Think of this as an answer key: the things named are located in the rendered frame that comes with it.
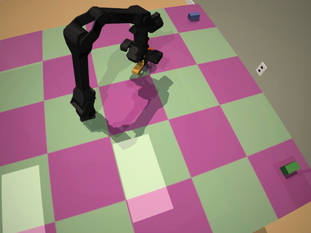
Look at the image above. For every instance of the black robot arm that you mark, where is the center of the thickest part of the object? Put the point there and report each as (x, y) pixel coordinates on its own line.
(79, 42)

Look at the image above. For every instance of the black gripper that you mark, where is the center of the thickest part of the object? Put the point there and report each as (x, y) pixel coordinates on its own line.
(154, 56)

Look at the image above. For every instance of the green rectangular block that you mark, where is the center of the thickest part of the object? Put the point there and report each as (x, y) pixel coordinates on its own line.
(289, 168)

